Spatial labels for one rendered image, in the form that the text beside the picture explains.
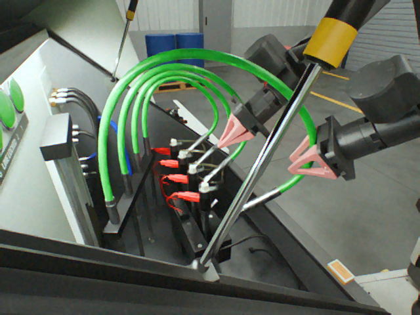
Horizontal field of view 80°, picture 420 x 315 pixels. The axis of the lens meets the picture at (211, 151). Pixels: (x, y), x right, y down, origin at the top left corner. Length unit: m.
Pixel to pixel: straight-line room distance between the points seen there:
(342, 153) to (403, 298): 1.28
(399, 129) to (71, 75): 0.69
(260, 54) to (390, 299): 1.38
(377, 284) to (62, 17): 1.68
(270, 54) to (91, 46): 0.48
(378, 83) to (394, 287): 1.39
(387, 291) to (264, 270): 0.93
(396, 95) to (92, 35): 0.67
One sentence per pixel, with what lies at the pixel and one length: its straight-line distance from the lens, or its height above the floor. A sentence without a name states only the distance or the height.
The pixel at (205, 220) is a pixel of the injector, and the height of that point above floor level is 1.03.
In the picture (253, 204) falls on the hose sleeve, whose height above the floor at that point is 1.15.
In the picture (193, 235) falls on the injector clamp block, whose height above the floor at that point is 0.98.
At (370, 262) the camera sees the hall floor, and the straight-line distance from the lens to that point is 2.11.
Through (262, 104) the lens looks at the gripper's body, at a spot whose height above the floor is 1.32.
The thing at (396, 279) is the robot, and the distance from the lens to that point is 1.71.
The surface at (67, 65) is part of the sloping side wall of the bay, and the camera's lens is 0.74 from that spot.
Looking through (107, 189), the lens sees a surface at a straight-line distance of 0.51.
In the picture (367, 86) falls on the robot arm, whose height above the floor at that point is 1.39.
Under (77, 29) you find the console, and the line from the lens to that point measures 0.77.
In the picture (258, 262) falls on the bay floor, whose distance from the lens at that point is 0.81.
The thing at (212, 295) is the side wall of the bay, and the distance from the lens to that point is 0.19.
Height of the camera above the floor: 1.48
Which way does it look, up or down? 30 degrees down
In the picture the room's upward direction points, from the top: straight up
